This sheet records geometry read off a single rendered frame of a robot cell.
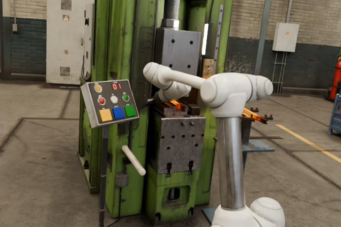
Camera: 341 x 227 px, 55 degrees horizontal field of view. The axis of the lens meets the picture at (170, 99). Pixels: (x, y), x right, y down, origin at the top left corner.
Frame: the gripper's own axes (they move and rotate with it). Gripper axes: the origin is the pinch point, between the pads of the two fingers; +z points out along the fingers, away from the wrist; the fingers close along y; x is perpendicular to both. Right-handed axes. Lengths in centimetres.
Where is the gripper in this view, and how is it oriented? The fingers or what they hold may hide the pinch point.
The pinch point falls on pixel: (141, 105)
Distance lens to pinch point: 210.6
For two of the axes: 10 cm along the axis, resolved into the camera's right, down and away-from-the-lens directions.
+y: 6.6, -1.1, 7.4
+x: -3.0, -9.5, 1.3
